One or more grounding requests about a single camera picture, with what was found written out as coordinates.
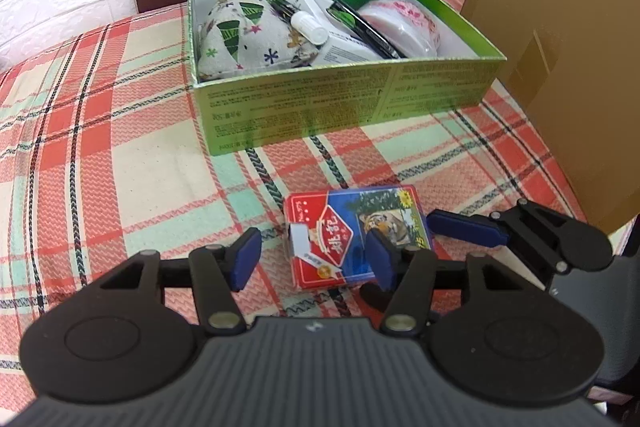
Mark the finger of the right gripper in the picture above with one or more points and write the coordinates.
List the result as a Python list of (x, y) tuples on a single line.
[(477, 230), (375, 297)]

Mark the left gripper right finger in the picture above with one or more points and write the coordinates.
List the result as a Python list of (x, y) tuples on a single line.
[(408, 275)]

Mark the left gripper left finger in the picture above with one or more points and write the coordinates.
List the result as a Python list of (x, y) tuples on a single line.
[(218, 271)]

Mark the tiger playing card box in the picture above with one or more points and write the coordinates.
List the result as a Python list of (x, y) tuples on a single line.
[(326, 231)]

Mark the cotton pads plastic bag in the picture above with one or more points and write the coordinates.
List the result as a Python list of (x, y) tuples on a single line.
[(406, 26)]

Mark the patterned fabric pouch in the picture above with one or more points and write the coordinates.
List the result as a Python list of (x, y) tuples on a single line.
[(248, 37)]

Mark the white bottle blue cap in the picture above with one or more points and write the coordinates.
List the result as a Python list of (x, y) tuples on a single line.
[(310, 28)]

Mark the black marker green cap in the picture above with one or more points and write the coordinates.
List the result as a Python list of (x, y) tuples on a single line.
[(286, 10)]

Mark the plaid bed blanket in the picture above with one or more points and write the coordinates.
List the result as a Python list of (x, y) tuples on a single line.
[(102, 156)]

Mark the green cardboard box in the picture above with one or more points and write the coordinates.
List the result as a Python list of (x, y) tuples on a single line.
[(278, 105)]

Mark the white HP box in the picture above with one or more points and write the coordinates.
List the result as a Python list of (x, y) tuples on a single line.
[(342, 47)]

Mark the brown cardboard sheet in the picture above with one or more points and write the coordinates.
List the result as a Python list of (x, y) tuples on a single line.
[(573, 66)]

